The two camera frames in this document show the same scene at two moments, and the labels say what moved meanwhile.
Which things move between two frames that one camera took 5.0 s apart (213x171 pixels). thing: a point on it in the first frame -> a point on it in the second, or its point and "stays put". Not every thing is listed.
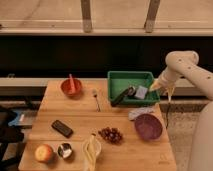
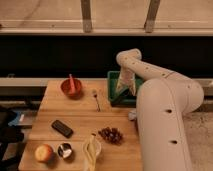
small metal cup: (64, 150) stays put
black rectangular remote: (62, 128) stays put
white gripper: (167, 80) -> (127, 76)
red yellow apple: (43, 153) stays put
